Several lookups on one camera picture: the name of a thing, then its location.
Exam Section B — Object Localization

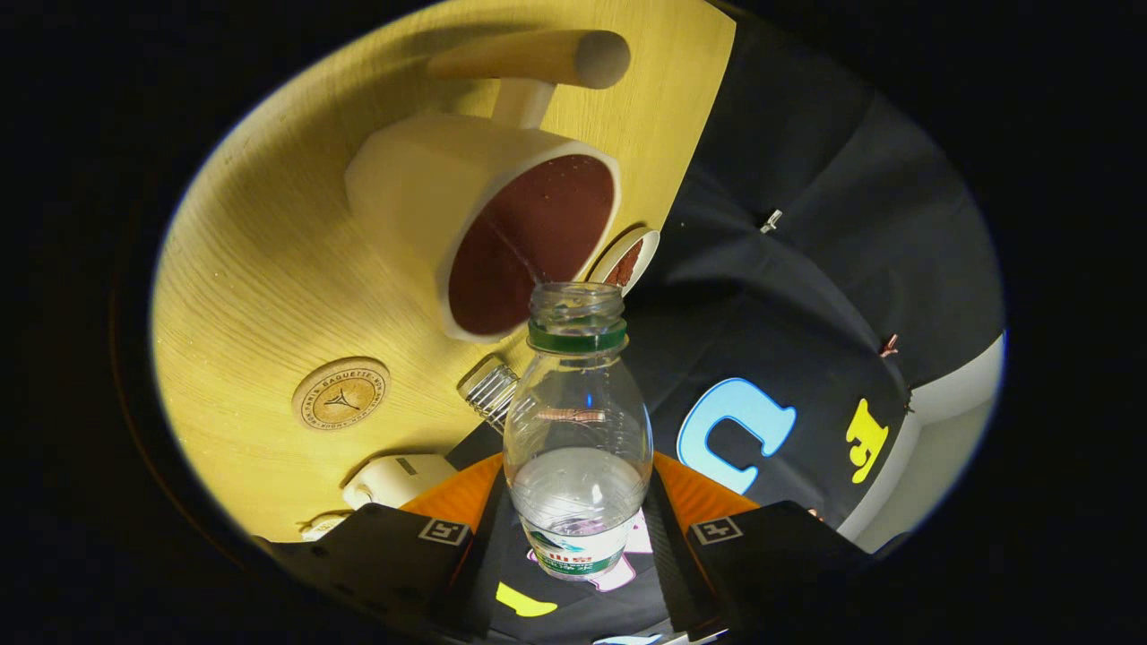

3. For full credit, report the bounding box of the wooden table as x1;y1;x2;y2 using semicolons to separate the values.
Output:
151;0;737;543

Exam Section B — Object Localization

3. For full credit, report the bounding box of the white round plate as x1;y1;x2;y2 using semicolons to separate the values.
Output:
587;228;661;297

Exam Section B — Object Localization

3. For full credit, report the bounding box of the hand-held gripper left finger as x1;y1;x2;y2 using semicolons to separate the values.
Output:
255;452;512;641

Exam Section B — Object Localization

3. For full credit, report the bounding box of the clear plastic juice bottle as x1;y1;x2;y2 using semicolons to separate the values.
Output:
503;282;655;581

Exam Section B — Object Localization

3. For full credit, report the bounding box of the round wooden coaster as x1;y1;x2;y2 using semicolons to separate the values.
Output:
291;357;392;431

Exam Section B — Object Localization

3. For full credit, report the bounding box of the white divided grain dish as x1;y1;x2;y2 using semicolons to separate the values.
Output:
300;512;358;542

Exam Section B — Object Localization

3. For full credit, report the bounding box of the brown sausage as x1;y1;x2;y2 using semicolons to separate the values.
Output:
605;239;644;288

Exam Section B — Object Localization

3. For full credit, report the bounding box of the cream cup with brown inside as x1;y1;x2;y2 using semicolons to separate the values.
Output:
345;30;632;344

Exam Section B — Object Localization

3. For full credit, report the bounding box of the black backdrop cloth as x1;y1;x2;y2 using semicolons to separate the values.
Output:
448;18;1005;645

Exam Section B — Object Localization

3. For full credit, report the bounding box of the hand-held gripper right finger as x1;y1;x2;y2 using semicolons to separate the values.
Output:
645;452;875;641

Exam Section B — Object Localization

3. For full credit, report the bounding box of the white toaster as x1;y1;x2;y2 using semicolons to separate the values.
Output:
341;453;460;512

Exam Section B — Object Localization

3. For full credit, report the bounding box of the clear ribbed glass holder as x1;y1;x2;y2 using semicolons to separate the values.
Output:
457;356;521;434

